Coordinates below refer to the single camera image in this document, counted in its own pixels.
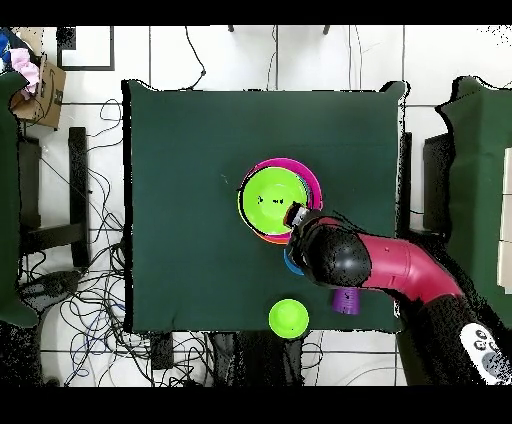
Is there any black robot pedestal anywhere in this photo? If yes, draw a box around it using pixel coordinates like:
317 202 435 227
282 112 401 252
205 330 307 387

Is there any pink plastic bowl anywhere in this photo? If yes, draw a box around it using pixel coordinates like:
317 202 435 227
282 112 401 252
243 156 324 213

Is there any white panel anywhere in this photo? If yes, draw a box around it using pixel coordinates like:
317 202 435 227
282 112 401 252
496 146 512 295

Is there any black side frame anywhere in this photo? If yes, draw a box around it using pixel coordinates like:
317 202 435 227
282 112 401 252
422 133 453 233

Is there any purple plastic cup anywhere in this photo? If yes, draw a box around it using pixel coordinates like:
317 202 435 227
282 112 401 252
331 286 362 317

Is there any dark green tablecloth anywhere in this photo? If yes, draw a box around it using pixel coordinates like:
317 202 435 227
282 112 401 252
121 78 410 334

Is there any pink cloth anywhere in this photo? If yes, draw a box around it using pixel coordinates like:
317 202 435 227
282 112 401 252
8 47 41 100

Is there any blue plastic bowl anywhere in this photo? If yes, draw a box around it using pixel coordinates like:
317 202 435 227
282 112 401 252
283 247 305 277

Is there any large green plastic bowl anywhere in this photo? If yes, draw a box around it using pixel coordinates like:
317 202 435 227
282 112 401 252
237 166 312 237

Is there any black floor stand base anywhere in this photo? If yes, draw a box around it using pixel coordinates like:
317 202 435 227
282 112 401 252
19 269 83 305

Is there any black power strip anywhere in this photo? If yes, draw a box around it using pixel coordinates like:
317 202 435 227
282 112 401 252
150 331 174 371

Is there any green covered side table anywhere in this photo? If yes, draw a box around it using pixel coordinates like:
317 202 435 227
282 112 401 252
0 70 39 329
435 75 512 305

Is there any orange plastic bowl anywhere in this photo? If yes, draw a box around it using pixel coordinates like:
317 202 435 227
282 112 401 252
255 232 292 246

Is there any black square frame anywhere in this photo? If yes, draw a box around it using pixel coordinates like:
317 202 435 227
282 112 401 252
55 25 116 72

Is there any small green plastic bowl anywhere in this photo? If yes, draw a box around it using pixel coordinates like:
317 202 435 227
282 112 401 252
268 298 310 340

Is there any black leg frame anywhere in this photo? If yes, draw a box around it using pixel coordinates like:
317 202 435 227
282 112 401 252
17 126 91 269

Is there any tangle of floor cables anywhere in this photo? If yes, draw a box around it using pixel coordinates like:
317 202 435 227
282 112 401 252
15 98 213 387

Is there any cardboard box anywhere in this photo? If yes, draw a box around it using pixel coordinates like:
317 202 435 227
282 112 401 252
10 59 67 130

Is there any black floor cable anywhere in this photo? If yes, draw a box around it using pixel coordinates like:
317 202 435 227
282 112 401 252
183 25 208 91

